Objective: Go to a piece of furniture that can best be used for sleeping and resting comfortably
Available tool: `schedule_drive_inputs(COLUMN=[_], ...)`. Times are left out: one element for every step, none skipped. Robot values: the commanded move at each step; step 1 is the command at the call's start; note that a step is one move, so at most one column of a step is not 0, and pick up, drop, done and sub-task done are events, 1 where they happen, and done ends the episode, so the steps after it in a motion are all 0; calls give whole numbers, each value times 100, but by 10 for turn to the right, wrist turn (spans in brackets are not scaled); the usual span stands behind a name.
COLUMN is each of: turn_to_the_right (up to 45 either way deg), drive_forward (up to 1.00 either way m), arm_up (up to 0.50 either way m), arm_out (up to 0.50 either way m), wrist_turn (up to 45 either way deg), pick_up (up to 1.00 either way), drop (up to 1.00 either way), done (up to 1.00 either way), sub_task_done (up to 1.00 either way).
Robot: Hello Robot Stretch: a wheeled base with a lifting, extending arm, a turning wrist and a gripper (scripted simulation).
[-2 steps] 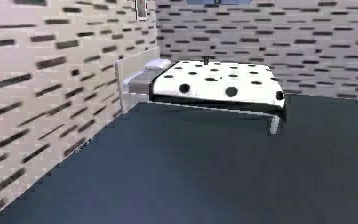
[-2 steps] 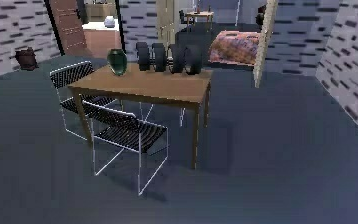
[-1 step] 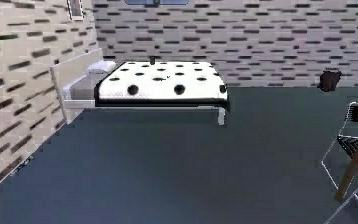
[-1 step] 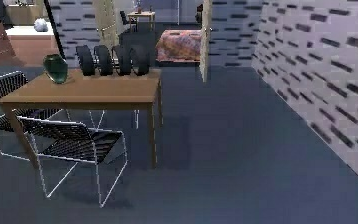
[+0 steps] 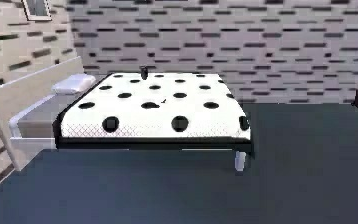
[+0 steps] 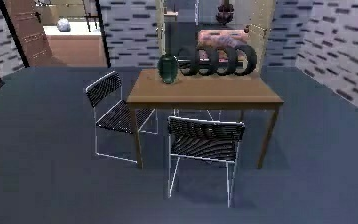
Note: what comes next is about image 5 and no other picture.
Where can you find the small black object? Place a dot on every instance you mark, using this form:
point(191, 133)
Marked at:
point(143, 72)

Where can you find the white pillow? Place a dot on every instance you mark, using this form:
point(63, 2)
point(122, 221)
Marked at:
point(74, 83)

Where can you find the white bed with black dots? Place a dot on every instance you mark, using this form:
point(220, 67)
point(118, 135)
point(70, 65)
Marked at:
point(153, 113)

